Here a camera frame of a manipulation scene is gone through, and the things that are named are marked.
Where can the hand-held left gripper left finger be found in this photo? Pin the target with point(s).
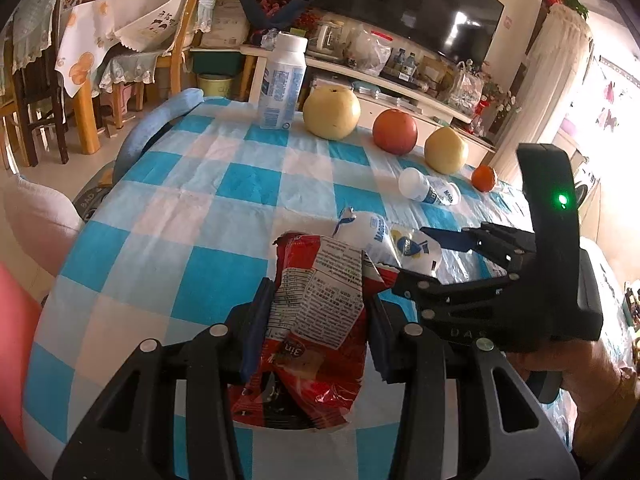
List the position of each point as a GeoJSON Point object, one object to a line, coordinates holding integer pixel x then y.
{"type": "Point", "coordinates": [257, 322]}

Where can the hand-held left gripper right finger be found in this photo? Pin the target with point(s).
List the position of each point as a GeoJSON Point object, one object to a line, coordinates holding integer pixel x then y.
{"type": "Point", "coordinates": [381, 342]}

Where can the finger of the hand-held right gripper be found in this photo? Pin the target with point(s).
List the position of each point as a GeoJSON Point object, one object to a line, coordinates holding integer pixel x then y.
{"type": "Point", "coordinates": [440, 297]}
{"type": "Point", "coordinates": [450, 239]}

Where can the glossy red crinkled wrapper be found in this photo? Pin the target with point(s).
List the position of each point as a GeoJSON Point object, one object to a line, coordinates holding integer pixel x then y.
{"type": "Point", "coordinates": [320, 305]}

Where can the white blue milk pouch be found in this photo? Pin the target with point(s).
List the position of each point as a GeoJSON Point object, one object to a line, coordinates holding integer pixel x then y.
{"type": "Point", "coordinates": [385, 240]}

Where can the person's right forearm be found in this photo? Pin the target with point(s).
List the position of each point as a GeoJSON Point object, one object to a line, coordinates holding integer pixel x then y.
{"type": "Point", "coordinates": [600, 435]}

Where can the person's right hand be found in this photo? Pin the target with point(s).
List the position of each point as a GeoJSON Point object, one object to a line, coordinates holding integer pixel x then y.
{"type": "Point", "coordinates": [595, 372]}

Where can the small white plastic bottle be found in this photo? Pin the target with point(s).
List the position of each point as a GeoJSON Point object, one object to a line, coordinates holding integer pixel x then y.
{"type": "Point", "coordinates": [430, 187]}

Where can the orange mandarin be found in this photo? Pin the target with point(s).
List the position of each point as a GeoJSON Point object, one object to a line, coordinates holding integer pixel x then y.
{"type": "Point", "coordinates": [484, 178]}

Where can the white washing machine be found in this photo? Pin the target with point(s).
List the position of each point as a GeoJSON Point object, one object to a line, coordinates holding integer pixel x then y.
{"type": "Point", "coordinates": [585, 192]}

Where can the yellow pear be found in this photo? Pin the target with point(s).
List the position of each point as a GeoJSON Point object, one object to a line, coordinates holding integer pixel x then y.
{"type": "Point", "coordinates": [331, 113]}
{"type": "Point", "coordinates": [446, 151]}

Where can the blue white checked tablecloth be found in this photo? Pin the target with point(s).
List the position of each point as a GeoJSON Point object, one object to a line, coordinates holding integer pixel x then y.
{"type": "Point", "coordinates": [200, 220]}

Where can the red apple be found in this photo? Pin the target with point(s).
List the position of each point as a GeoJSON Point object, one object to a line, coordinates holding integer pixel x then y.
{"type": "Point", "coordinates": [395, 131]}

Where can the printed gift bag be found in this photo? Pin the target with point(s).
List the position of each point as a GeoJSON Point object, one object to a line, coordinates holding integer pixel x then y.
{"type": "Point", "coordinates": [465, 90]}

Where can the white television cabinet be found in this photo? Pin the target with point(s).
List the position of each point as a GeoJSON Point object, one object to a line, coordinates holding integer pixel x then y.
{"type": "Point", "coordinates": [380, 105]}

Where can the lace covered air conditioner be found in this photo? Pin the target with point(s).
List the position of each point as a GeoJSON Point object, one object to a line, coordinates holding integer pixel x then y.
{"type": "Point", "coordinates": [545, 95]}

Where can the small water bottle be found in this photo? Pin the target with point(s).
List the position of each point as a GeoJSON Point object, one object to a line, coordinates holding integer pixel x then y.
{"type": "Point", "coordinates": [411, 64]}
{"type": "Point", "coordinates": [398, 62]}

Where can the clear plastic bag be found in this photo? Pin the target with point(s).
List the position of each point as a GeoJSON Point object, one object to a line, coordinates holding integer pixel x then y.
{"type": "Point", "coordinates": [370, 52]}

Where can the round floor mat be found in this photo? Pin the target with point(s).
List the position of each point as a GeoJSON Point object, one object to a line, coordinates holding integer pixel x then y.
{"type": "Point", "coordinates": [95, 195]}

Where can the blue foam table edge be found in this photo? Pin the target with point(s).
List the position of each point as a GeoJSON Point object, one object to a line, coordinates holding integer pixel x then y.
{"type": "Point", "coordinates": [150, 125]}

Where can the tall white milk bottle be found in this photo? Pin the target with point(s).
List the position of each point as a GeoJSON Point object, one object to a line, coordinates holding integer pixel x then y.
{"type": "Point", "coordinates": [282, 85]}

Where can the white glass kettle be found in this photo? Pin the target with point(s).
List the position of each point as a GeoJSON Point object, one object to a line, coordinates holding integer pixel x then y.
{"type": "Point", "coordinates": [327, 40]}

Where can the white cushion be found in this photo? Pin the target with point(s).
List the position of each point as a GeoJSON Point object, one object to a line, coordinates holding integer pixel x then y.
{"type": "Point", "coordinates": [42, 225]}

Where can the black television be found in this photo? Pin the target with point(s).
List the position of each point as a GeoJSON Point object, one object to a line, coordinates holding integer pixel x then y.
{"type": "Point", "coordinates": [415, 5]}

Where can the pale green bucket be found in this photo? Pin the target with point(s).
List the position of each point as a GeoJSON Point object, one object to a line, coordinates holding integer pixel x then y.
{"type": "Point", "coordinates": [215, 86]}

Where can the pink object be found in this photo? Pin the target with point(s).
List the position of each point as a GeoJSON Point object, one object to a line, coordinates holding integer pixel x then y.
{"type": "Point", "coordinates": [17, 360]}

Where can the green storage box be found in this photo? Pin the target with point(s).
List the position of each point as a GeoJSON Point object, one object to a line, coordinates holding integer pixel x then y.
{"type": "Point", "coordinates": [217, 61]}

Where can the dark blue flower bouquet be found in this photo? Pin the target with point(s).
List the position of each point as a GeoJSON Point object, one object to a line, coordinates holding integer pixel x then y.
{"type": "Point", "coordinates": [277, 2]}

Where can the dark wooden chair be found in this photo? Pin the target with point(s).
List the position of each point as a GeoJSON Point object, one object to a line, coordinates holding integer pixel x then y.
{"type": "Point", "coordinates": [35, 110]}

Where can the grey blue chair cover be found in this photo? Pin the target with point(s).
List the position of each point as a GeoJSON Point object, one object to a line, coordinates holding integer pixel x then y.
{"type": "Point", "coordinates": [210, 0]}

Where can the white cartoon print cloth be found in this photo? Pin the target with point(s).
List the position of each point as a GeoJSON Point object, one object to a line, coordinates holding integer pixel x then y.
{"type": "Point", "coordinates": [125, 15]}

